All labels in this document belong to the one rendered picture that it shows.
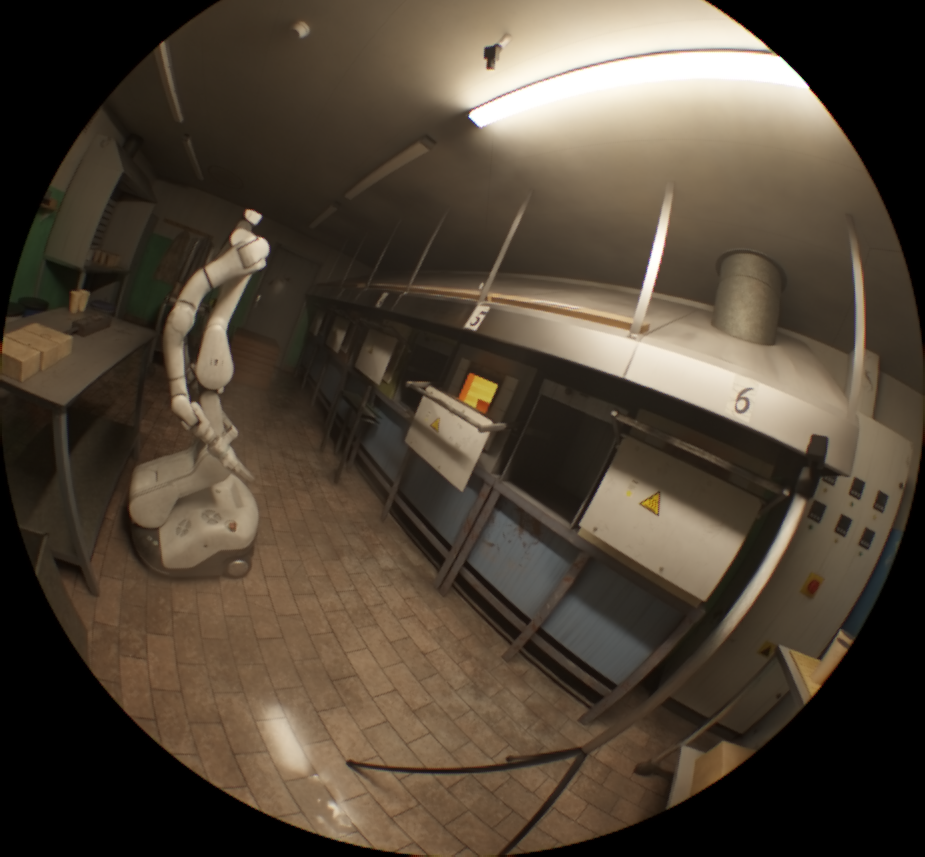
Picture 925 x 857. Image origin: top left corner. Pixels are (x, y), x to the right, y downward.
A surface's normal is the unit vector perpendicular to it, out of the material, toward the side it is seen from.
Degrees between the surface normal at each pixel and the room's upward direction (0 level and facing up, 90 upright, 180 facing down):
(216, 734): 0
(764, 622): 90
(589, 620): 90
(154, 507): 90
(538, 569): 90
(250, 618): 0
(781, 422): 80
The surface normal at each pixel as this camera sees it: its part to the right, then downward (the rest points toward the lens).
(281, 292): 0.62, 0.33
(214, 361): 0.76, 0.36
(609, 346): -0.60, -0.40
